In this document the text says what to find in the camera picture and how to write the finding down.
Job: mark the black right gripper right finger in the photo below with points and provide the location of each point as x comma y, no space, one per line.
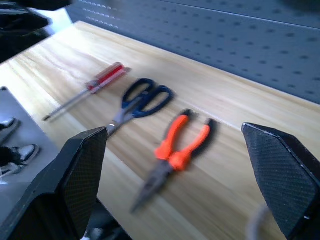
285,175

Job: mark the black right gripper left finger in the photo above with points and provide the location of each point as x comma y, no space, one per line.
75,170

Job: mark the orange black needle-nose pliers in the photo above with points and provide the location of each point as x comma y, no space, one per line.
175,160

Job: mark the white black sneaker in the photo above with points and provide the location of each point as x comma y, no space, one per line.
8,126
25,152

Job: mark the black bulky object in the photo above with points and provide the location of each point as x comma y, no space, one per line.
17,32

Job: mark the grey metal pegboard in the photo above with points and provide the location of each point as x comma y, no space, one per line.
225,37

